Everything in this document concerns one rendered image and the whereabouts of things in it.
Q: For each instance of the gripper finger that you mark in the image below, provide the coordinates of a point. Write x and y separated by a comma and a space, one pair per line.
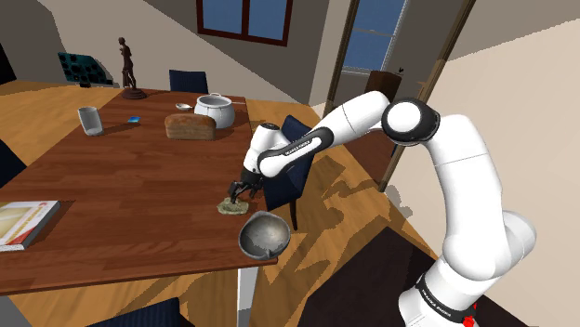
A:
253, 191
234, 191

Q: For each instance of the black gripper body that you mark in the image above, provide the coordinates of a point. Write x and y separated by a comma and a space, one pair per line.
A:
250, 176

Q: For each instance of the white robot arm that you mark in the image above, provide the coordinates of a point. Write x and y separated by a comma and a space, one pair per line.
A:
457, 181

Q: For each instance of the flat greenish sponge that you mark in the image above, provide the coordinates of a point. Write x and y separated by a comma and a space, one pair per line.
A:
233, 208

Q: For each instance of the dark blue chair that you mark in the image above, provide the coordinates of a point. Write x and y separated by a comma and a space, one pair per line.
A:
188, 82
285, 181
9, 165
145, 315

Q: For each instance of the grey metal bowl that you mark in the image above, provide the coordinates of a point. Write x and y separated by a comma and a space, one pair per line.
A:
265, 234

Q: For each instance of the white pot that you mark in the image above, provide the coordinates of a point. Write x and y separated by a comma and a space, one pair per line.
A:
215, 111

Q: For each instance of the brown bread loaf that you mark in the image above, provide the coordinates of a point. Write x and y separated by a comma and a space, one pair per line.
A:
190, 127

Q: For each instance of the small grey dish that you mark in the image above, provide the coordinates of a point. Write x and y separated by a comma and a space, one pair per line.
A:
184, 107

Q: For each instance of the brown wooden table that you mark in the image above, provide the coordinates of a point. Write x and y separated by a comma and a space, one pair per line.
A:
136, 181

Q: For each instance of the small blue object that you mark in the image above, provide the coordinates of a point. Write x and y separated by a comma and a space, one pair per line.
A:
134, 120

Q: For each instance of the dark robot stand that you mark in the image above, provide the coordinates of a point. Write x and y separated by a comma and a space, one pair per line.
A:
362, 281

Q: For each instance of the red framed window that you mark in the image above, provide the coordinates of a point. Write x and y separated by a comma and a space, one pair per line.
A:
244, 18

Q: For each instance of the grey cup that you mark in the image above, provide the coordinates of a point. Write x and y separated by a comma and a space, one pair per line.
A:
90, 121

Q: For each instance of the dark brown cabinet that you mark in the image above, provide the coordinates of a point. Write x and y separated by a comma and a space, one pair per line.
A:
383, 83

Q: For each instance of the brown figure statue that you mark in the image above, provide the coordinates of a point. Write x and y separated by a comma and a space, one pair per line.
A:
128, 68

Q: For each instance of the tall window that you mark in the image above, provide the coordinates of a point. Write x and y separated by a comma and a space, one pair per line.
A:
371, 31

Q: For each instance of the teal rack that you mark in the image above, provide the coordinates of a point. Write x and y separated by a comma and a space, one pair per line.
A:
84, 68

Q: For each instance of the white and red book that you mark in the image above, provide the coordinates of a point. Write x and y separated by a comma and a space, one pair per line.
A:
22, 222

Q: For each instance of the wooden door frame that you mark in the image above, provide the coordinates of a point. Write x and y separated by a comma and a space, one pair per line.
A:
337, 68

